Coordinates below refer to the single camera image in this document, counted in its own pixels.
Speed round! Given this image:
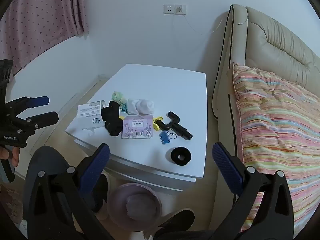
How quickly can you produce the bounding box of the black hair scrunchie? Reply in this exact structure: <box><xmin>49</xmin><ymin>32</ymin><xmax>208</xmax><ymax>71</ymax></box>
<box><xmin>170</xmin><ymin>147</ymin><xmax>192</xmax><ymax>166</ymax></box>

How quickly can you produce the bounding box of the black slipper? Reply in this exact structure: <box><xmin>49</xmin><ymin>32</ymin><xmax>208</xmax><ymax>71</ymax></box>
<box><xmin>153</xmin><ymin>209</ymin><xmax>196</xmax><ymax>240</ymax></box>

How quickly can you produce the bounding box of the beige leather bed headboard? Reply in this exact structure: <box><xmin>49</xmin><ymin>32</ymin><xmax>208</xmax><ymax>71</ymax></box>
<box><xmin>212</xmin><ymin>4</ymin><xmax>320</xmax><ymax>120</ymax></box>

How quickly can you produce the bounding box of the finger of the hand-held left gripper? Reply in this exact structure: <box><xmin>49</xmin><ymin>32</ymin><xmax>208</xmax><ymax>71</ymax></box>
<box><xmin>14</xmin><ymin>111</ymin><xmax>59</xmax><ymax>136</ymax></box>
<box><xmin>7</xmin><ymin>95</ymin><xmax>50</xmax><ymax>116</ymax></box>

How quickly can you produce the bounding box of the white nightstand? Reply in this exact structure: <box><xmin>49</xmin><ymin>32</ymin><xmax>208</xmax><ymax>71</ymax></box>
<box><xmin>65</xmin><ymin>64</ymin><xmax>208</xmax><ymax>193</ymax></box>

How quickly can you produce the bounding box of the blue binder clip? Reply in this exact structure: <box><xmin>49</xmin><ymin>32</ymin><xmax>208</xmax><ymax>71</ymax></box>
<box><xmin>159</xmin><ymin>129</ymin><xmax>178</xmax><ymax>145</ymax></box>

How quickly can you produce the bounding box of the pink trash bin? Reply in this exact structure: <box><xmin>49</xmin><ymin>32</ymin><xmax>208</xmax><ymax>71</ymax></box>
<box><xmin>107</xmin><ymin>183</ymin><xmax>163</xmax><ymax>232</ymax></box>

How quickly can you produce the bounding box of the black T-shaped handle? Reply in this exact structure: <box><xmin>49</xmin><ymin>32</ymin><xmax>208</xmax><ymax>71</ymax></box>
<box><xmin>160</xmin><ymin>111</ymin><xmax>193</xmax><ymax>141</ymax></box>

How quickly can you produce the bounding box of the white paper leaflet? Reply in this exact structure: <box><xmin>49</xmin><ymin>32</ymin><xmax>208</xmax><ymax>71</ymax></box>
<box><xmin>77</xmin><ymin>101</ymin><xmax>107</xmax><ymax>131</ymax></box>

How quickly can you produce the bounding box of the thin white charging cable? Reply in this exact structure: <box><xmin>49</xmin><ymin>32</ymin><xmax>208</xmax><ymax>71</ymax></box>
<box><xmin>180</xmin><ymin>9</ymin><xmax>249</xmax><ymax>36</ymax></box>

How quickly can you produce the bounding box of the black cloth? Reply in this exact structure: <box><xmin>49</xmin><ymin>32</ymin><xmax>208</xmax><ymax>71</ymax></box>
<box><xmin>101</xmin><ymin>101</ymin><xmax>123</xmax><ymax>138</ymax></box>

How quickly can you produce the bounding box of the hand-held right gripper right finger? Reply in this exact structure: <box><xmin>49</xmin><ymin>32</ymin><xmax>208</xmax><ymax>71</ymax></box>
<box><xmin>212</xmin><ymin>141</ymin><xmax>300</xmax><ymax>240</ymax></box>

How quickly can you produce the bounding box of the yellow hair clip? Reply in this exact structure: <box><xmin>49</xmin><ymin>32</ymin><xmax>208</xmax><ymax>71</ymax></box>
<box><xmin>119</xmin><ymin>116</ymin><xmax>164</xmax><ymax>131</ymax></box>

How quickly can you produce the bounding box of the green coiled hair tie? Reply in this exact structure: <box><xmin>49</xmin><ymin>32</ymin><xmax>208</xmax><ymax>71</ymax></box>
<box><xmin>112</xmin><ymin>91</ymin><xmax>125</xmax><ymax>105</ymax></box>

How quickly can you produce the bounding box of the pink dotted curtain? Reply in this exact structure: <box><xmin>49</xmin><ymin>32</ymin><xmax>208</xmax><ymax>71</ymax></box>
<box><xmin>0</xmin><ymin>0</ymin><xmax>89</xmax><ymax>77</ymax></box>

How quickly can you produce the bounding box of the pink rabbit card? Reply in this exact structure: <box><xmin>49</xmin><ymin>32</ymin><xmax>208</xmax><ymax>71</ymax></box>
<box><xmin>121</xmin><ymin>115</ymin><xmax>154</xmax><ymax>139</ymax></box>

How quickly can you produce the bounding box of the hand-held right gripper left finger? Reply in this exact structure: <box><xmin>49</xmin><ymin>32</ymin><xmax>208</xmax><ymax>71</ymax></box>
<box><xmin>28</xmin><ymin>143</ymin><xmax>113</xmax><ymax>240</ymax></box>

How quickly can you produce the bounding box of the person's left hand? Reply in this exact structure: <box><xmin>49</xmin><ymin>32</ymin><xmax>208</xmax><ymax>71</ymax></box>
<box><xmin>0</xmin><ymin>146</ymin><xmax>21</xmax><ymax>167</ymax></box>

